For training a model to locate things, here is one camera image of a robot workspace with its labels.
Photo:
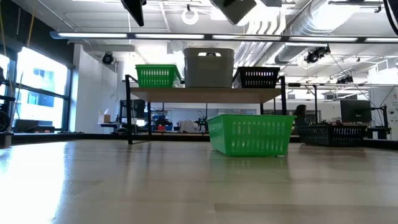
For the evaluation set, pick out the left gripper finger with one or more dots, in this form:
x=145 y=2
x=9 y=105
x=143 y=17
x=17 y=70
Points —
x=135 y=7

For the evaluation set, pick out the green slotted plastic basket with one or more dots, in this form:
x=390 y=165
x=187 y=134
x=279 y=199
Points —
x=157 y=77
x=248 y=133

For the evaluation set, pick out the black slotted plastic basket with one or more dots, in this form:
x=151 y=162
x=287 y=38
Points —
x=256 y=79
x=332 y=135

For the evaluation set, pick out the wooden shelf with black legs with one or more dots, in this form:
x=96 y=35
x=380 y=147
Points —
x=202 y=95

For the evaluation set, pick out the long ceiling light bar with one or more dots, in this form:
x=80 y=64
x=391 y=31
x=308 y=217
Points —
x=93 y=35

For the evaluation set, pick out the black ceiling spotlight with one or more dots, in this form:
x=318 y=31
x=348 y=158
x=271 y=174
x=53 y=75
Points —
x=107 y=58
x=345 y=79
x=312 y=56

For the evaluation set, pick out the dark computer monitor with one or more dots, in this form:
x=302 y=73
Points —
x=133 y=109

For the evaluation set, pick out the small cardboard box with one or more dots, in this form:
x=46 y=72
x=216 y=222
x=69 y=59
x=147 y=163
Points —
x=107 y=119

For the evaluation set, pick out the large bright window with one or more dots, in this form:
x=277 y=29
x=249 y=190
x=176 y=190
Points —
x=40 y=93

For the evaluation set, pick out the person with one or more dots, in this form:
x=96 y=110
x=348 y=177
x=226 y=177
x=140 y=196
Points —
x=300 y=113

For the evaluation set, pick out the black computer monitor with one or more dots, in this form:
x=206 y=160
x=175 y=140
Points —
x=355 y=111

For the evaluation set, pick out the black equipment stand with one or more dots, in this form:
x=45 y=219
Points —
x=385 y=124

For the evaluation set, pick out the black aluminium rig frame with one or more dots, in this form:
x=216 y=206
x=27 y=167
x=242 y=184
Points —
x=93 y=137

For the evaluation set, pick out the silver ventilation duct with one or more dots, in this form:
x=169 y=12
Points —
x=311 y=21

